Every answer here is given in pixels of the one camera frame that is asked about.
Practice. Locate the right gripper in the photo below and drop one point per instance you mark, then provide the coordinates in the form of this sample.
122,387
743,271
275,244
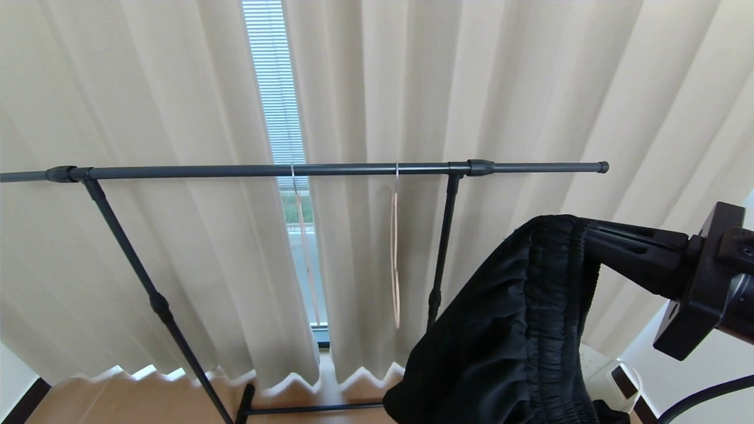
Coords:
707,294

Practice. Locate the black clothes rack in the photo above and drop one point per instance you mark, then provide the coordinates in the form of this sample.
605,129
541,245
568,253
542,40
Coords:
206,171

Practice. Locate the white laundry basket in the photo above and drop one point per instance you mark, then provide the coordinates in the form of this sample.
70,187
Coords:
612,371

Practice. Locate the beige curtain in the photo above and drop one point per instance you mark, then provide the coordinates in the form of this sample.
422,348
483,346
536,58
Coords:
147,265
500,88

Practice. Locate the pink clothes hanger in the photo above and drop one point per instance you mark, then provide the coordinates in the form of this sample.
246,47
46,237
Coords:
395,253
304,247

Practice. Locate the window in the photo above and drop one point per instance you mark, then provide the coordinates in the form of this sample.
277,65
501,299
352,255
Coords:
277,88

